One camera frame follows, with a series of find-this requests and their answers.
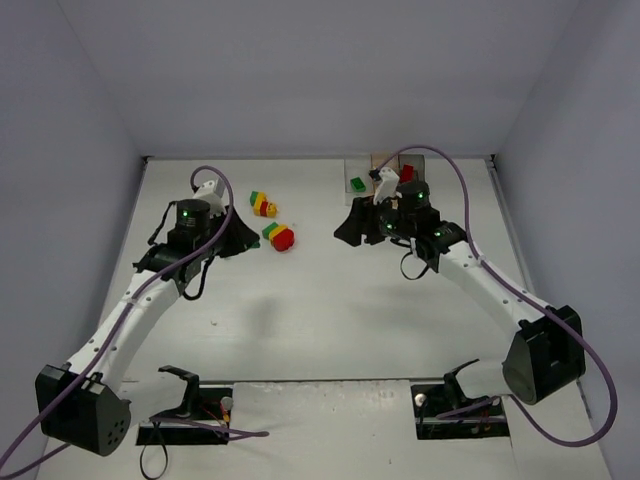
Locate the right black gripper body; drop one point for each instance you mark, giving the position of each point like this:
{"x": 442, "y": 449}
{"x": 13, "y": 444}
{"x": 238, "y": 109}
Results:
{"x": 368, "y": 220}

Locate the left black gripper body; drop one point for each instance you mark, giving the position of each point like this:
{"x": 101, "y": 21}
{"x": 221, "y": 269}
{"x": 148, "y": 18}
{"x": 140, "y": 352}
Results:
{"x": 232, "y": 232}

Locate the green yellow red rounded stack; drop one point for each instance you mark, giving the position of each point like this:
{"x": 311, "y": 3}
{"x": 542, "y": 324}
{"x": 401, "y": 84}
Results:
{"x": 280, "y": 236}

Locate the green two-stud lego brick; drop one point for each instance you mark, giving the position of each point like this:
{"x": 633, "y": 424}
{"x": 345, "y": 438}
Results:
{"x": 357, "y": 185}

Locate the red lego brick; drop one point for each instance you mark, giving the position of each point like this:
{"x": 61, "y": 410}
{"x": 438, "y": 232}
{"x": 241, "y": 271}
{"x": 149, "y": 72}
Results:
{"x": 407, "y": 173}

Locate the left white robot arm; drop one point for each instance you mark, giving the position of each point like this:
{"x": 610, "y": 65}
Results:
{"x": 84, "y": 402}

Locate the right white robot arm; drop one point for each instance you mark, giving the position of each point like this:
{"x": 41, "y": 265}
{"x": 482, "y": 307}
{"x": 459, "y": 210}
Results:
{"x": 544, "y": 353}

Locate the green yellow red lego stack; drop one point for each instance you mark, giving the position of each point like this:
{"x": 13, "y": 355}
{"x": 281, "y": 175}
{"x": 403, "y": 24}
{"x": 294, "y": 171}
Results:
{"x": 261, "y": 206}

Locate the clear plastic container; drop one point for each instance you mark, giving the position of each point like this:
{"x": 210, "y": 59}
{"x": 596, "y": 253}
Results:
{"x": 356, "y": 167}

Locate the dark grey plastic container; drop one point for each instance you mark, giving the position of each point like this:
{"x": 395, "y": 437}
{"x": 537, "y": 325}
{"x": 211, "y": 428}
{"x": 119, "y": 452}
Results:
{"x": 418, "y": 161}

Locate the amber plastic container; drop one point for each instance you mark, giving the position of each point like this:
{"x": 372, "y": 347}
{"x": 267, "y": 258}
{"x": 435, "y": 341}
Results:
{"x": 378, "y": 159}

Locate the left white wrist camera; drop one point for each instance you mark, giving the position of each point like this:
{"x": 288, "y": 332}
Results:
{"x": 211, "y": 192}

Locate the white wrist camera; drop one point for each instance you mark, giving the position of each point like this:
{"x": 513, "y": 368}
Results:
{"x": 386, "y": 180}
{"x": 211, "y": 192}

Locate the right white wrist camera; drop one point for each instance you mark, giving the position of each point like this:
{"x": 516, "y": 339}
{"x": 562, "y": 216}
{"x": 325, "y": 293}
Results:
{"x": 386, "y": 180}

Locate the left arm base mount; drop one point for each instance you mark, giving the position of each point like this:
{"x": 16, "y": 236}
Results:
{"x": 209, "y": 404}

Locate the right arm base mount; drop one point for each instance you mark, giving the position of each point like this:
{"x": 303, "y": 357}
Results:
{"x": 442, "y": 411}

